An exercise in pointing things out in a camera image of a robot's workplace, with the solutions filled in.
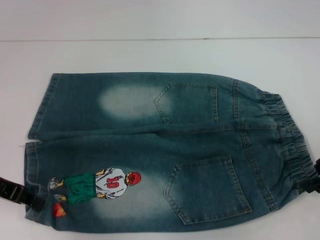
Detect blue denim shorts with print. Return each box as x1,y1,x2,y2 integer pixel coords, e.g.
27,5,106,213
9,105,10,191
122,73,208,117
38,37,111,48
17,72,316,240

